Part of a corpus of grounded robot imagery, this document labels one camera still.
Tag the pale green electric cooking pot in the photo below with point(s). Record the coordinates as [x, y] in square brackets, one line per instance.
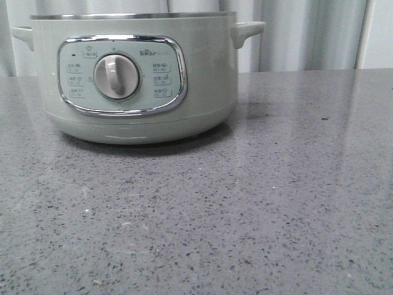
[187, 64]

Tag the grey round control knob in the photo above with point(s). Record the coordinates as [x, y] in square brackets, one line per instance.
[116, 76]

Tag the white pleated curtain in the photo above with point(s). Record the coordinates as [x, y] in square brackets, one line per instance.
[300, 35]

